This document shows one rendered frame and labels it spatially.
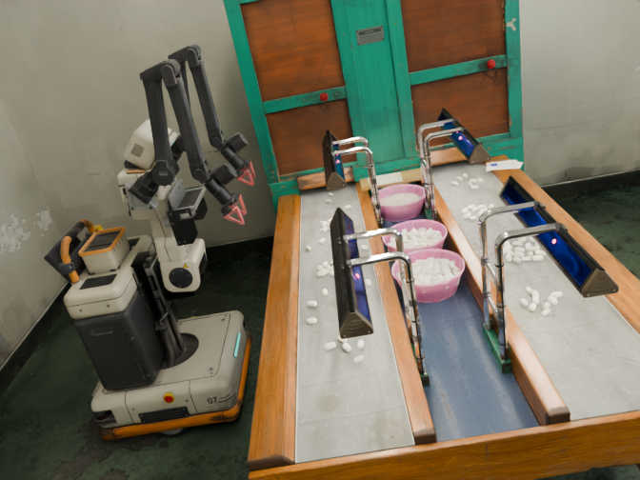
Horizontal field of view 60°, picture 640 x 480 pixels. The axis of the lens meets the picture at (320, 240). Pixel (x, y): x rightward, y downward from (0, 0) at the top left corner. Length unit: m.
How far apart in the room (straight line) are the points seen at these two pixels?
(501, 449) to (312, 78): 1.98
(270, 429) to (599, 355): 0.91
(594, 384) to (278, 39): 2.03
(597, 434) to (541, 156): 2.93
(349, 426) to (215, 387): 1.16
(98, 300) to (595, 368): 1.84
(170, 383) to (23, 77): 2.39
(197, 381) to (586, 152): 3.07
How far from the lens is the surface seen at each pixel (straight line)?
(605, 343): 1.77
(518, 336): 1.74
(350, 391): 1.64
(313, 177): 2.94
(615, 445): 1.61
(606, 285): 1.41
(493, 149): 3.10
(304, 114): 2.91
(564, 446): 1.56
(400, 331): 1.78
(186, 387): 2.64
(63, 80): 4.15
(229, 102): 3.88
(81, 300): 2.52
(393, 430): 1.51
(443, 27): 2.91
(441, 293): 2.03
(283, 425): 1.56
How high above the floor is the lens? 1.82
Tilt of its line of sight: 26 degrees down
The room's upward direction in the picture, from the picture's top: 12 degrees counter-clockwise
